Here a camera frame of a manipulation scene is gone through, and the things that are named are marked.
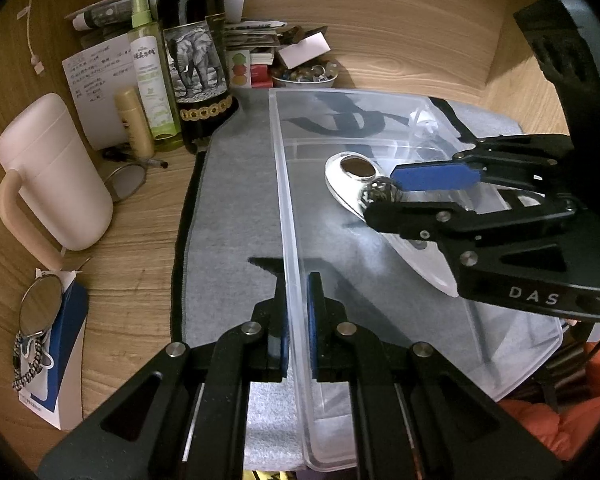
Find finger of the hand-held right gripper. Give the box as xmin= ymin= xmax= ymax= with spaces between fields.
xmin=364 ymin=192 xmax=581 ymax=287
xmin=392 ymin=132 xmax=578 ymax=201

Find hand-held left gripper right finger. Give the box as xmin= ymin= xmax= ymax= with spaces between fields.
xmin=306 ymin=271 xmax=563 ymax=480

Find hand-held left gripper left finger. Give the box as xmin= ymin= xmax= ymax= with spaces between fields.
xmin=37 ymin=272 xmax=293 ymax=480

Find white handheld device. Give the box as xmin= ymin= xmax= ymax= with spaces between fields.
xmin=325 ymin=151 xmax=461 ymax=297

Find clear plastic storage bin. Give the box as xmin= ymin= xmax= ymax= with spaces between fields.
xmin=269 ymin=87 xmax=566 ymax=472

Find grey mat with black letters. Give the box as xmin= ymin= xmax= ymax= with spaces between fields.
xmin=172 ymin=87 xmax=566 ymax=473

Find small bowl of trinkets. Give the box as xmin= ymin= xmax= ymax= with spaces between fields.
xmin=271 ymin=61 xmax=340 ymax=89

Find white blank card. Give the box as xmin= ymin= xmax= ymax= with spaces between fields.
xmin=278 ymin=32 xmax=331 ymax=68

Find small red box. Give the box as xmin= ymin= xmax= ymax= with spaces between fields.
xmin=250 ymin=62 xmax=275 ymax=87

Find blue and white box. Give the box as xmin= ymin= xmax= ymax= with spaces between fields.
xmin=17 ymin=269 xmax=89 ymax=431

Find black pen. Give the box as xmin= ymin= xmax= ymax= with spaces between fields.
xmin=101 ymin=146 xmax=170 ymax=170

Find white card with coloured dots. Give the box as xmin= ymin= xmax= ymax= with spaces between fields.
xmin=227 ymin=49 xmax=253 ymax=88

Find stack of books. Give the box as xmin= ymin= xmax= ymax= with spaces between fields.
xmin=224 ymin=20 xmax=291 ymax=53

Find eyeglasses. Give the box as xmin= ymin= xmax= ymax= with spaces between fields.
xmin=102 ymin=162 xmax=148 ymax=204

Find round mirror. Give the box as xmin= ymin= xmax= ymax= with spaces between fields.
xmin=19 ymin=276 xmax=63 ymax=337

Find orange jacket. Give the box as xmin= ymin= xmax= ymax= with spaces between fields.
xmin=497 ymin=330 xmax=600 ymax=461

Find beige tube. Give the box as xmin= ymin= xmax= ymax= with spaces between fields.
xmin=114 ymin=87 xmax=156 ymax=161

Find dark wine bottle elephant label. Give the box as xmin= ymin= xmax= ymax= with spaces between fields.
xmin=155 ymin=0 xmax=240 ymax=155

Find green spray bottle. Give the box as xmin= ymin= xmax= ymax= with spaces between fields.
xmin=127 ymin=0 xmax=183 ymax=152

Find white handwritten paper note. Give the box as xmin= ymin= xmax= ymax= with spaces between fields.
xmin=61 ymin=42 xmax=141 ymax=151

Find white and grey tube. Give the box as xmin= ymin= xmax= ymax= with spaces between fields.
xmin=70 ymin=0 xmax=136 ymax=31

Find black and white braided cord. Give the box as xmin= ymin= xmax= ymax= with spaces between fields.
xmin=12 ymin=332 xmax=46 ymax=392

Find pink mug with handle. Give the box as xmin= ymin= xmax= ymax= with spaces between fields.
xmin=0 ymin=92 xmax=115 ymax=271

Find white hanging cord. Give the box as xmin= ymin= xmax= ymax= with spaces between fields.
xmin=17 ymin=0 xmax=47 ymax=77

